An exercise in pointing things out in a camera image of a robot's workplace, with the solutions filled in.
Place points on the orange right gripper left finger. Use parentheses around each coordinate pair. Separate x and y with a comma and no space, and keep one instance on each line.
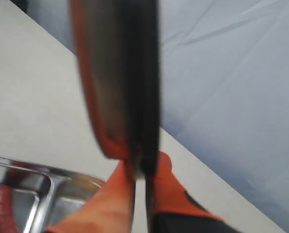
(110,210)

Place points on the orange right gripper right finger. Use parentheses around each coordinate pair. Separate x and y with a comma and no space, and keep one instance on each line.
(173,210)

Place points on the steel two-compartment lunch box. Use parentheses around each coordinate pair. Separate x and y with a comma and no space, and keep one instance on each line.
(42,195)

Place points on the red toy sausage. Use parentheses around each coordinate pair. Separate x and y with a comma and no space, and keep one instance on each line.
(7,221)

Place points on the grey lunch box lid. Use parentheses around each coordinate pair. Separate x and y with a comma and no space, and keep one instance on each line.
(117,47)

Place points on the white backdrop cloth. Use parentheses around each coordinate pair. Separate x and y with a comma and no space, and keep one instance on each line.
(226,92)

